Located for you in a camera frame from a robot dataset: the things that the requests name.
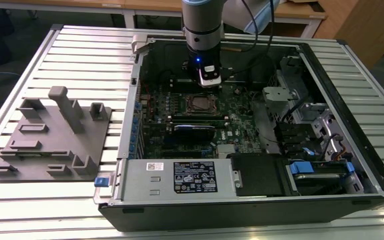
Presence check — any silver CPU green edge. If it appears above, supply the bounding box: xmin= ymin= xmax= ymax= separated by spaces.
xmin=193 ymin=97 xmax=212 ymax=110

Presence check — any wooden desk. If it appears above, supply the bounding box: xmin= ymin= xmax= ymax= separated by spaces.
xmin=0 ymin=0 xmax=328 ymax=38

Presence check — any coloured power wire bundle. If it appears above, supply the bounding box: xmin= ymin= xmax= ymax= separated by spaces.
xmin=322 ymin=132 xmax=349 ymax=161

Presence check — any wooden cabinet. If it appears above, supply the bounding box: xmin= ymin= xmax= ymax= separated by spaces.
xmin=313 ymin=0 xmax=384 ymax=70

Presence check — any black flat cable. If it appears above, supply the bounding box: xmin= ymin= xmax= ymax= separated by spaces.
xmin=281 ymin=92 xmax=310 ymax=125

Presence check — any black graphics card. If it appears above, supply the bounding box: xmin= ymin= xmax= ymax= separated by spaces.
xmin=172 ymin=123 xmax=216 ymax=145

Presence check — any hard disk in blue carrier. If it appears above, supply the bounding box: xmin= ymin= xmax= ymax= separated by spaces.
xmin=286 ymin=159 xmax=356 ymax=197

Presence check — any black PC case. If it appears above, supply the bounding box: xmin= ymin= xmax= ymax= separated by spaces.
xmin=97 ymin=33 xmax=384 ymax=232

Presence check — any blue latch handle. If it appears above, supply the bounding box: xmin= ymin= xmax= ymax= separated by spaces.
xmin=93 ymin=176 xmax=109 ymax=188

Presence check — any black plastic shroud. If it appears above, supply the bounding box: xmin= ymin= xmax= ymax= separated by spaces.
xmin=229 ymin=152 xmax=301 ymax=198

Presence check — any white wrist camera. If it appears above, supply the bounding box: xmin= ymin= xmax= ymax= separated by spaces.
xmin=197 ymin=64 xmax=222 ymax=88

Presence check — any grey case stop block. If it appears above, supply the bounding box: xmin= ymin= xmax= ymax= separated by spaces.
xmin=130 ymin=34 xmax=156 ymax=55

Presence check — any green motherboard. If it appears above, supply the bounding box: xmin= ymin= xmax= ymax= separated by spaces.
xmin=137 ymin=82 xmax=269 ymax=160

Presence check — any black plastic cable housing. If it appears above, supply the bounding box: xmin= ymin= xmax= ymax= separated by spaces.
xmin=273 ymin=123 xmax=322 ymax=156

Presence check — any silver metal bracket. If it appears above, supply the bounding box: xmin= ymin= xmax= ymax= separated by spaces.
xmin=262 ymin=86 xmax=294 ymax=114

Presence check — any CPU socket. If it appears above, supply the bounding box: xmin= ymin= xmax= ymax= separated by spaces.
xmin=184 ymin=93 xmax=218 ymax=115

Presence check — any grey parts rack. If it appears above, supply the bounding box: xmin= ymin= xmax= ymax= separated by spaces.
xmin=0 ymin=86 xmax=113 ymax=181

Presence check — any grey power supply unit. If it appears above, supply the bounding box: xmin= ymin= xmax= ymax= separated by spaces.
xmin=116 ymin=158 xmax=237 ymax=201

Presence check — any silver finned heatsink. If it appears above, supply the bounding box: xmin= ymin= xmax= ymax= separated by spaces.
xmin=217 ymin=144 xmax=238 ymax=154

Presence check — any metal drive cage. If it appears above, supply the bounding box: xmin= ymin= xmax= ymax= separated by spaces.
xmin=264 ymin=56 xmax=337 ymax=131

